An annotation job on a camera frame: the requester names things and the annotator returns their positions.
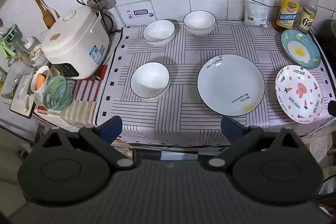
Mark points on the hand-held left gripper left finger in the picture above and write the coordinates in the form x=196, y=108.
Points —
x=113, y=128

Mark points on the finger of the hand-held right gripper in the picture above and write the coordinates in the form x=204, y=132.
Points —
x=332, y=108

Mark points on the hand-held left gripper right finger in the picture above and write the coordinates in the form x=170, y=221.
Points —
x=231, y=129

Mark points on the pink carrot print plate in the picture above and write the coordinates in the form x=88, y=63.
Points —
x=299, y=90

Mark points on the large white plate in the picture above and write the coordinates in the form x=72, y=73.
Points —
x=231, y=82

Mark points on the white ribbed bowl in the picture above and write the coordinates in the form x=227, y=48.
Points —
x=157, y=31
x=149, y=79
x=199, y=20

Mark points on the blue egg print plate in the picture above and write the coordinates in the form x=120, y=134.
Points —
x=288, y=40

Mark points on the red striped cloth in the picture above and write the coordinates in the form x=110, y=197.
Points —
x=84, y=90

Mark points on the striped tablecloth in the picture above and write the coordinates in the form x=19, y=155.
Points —
x=183, y=108

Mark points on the green plastic basket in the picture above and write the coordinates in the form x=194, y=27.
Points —
x=56, y=92

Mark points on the dark wok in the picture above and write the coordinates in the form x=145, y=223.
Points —
x=328, y=35

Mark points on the white cup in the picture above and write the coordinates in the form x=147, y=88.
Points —
x=39, y=95

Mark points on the orange object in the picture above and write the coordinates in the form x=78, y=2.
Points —
x=41, y=81

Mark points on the small yellow cap bottle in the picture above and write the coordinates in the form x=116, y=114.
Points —
x=307, y=22

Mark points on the white rice cooker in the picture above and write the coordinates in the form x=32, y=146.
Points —
x=76, y=37

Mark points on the yellow label oil bottle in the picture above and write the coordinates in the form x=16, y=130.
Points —
x=287, y=11

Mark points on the glass jar with label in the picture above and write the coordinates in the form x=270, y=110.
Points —
x=35, y=53

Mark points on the clear plastic container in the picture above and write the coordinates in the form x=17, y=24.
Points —
x=15, y=77

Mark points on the white plastic packet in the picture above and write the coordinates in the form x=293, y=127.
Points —
x=256, y=11

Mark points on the wooden spatula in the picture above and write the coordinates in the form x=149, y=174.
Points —
x=48, y=18

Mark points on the green plastic tool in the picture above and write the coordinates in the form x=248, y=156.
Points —
x=9, y=37

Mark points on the wall sticker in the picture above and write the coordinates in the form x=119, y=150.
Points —
x=140, y=13

